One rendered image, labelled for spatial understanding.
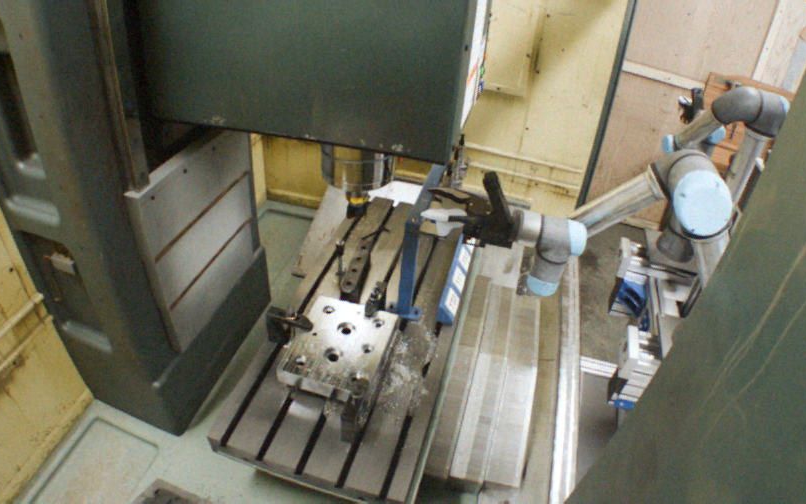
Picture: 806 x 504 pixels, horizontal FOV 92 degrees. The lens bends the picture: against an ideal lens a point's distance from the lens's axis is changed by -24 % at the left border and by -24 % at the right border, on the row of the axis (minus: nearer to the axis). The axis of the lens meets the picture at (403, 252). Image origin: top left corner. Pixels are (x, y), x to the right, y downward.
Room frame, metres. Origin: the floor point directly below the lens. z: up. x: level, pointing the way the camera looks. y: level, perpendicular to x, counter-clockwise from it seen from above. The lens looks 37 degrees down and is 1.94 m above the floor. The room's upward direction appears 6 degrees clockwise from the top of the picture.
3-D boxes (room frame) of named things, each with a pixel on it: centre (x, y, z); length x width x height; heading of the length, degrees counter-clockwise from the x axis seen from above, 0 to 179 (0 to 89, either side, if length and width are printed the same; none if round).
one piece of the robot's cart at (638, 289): (1.29, -0.85, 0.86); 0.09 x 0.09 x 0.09; 75
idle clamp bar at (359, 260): (1.21, 0.14, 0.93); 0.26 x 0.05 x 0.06; 173
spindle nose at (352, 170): (0.94, 0.11, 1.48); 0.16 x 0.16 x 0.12
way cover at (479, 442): (1.06, -0.32, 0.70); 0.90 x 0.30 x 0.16; 168
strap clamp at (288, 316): (0.91, 0.28, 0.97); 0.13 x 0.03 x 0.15; 78
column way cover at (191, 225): (1.03, 0.55, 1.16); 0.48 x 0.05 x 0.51; 168
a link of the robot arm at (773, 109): (1.37, -1.12, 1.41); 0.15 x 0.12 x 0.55; 90
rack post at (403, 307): (1.08, -0.02, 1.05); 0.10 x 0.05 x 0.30; 78
